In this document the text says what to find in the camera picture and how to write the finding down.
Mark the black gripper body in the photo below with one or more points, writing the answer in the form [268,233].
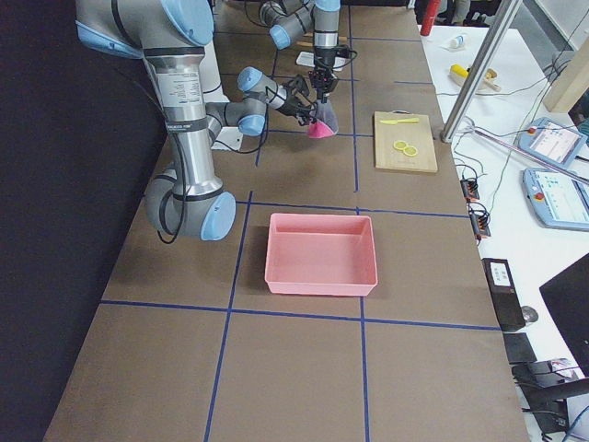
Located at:
[325,61]
[292,103]

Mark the grey and pink cloth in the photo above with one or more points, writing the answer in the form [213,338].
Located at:
[324,121]

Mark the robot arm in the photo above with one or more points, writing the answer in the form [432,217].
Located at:
[288,21]
[170,37]

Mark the white rectangular tray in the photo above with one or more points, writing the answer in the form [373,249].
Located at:
[306,59]

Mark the yellow plastic knife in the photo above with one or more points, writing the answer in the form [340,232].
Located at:
[400,121]

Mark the upper lemon slice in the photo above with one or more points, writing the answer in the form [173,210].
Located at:
[400,145]

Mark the lemon slice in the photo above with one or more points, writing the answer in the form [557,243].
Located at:
[400,145]
[411,151]

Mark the bamboo cutting board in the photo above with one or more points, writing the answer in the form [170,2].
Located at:
[416,134]

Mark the lower lemon slice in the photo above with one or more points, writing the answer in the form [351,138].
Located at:
[411,151]

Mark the red fire extinguisher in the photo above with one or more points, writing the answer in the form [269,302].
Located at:
[429,16]

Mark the pink plastic bin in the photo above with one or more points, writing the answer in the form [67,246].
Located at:
[321,255]

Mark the white plastic bottle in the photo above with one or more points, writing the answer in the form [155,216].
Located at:
[457,43]

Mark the black power strip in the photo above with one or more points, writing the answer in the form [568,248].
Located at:
[469,188]
[480,222]

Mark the far teach pendant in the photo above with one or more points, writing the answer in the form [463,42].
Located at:
[552,142]

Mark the teach pendant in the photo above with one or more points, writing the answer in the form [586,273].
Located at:
[557,201]
[552,142]

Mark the black box with label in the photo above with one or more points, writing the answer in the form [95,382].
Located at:
[503,294]

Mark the near teach pendant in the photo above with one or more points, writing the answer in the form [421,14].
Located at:
[557,201]

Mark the metal rod with hook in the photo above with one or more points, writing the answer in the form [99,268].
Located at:
[471,128]

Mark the black monitor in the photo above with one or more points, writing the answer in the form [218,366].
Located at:
[566,298]

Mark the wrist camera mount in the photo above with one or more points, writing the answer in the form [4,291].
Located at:
[297,86]

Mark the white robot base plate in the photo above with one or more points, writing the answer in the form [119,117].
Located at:
[229,138]

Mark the aluminium frame post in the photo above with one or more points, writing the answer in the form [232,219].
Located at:
[505,15]

